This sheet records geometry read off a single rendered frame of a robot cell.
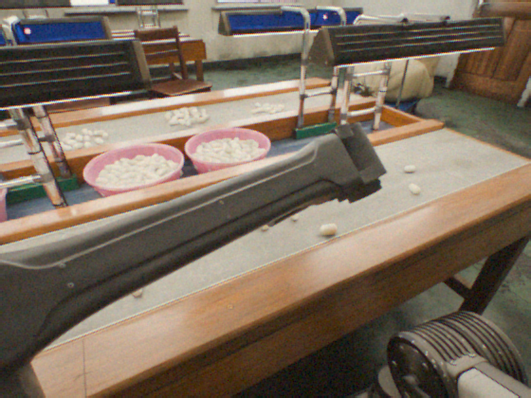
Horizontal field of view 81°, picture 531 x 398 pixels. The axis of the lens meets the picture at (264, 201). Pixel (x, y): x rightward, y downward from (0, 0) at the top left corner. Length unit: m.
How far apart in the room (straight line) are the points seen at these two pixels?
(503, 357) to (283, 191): 0.38
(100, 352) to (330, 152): 0.41
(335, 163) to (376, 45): 0.51
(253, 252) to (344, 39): 0.48
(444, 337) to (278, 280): 0.25
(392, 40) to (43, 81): 0.68
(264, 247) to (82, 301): 0.47
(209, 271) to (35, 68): 0.41
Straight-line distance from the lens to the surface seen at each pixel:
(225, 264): 0.61
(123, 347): 0.52
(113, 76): 0.56
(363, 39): 0.78
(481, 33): 1.09
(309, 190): 0.29
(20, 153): 1.28
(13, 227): 0.83
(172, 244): 0.22
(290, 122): 1.26
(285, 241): 0.66
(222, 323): 0.50
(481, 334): 0.54
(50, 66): 0.57
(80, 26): 1.13
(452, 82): 5.35
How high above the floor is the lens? 1.18
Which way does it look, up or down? 35 degrees down
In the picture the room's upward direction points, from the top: straight up
